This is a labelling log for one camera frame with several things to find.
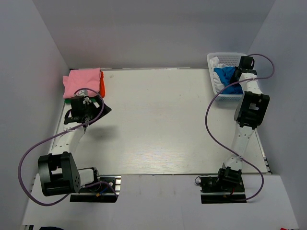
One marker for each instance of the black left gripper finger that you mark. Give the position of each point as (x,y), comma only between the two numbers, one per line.
(105,110)
(85,128)

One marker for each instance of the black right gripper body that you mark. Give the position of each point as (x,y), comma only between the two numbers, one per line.
(239,72)

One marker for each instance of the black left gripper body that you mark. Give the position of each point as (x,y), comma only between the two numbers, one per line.
(95,109)

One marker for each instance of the blue t-shirt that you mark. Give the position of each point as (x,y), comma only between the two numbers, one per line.
(225,75)

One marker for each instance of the white t-shirt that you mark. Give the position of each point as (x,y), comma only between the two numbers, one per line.
(215,63)

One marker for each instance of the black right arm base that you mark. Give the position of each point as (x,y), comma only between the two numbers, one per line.
(225,188)

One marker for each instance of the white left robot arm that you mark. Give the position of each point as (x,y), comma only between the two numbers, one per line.
(58,171)

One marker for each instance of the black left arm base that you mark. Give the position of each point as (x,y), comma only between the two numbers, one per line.
(106,192)

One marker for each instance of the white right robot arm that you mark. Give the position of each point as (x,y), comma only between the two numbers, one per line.
(250,111)

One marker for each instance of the white plastic laundry basket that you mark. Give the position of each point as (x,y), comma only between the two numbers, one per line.
(231,60)

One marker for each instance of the orange folded t-shirt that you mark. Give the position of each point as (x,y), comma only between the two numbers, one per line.
(102,85)

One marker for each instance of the green folded t-shirt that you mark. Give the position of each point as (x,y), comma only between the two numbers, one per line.
(82,102)

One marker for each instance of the pink folded t-shirt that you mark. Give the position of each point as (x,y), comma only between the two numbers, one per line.
(81,78)

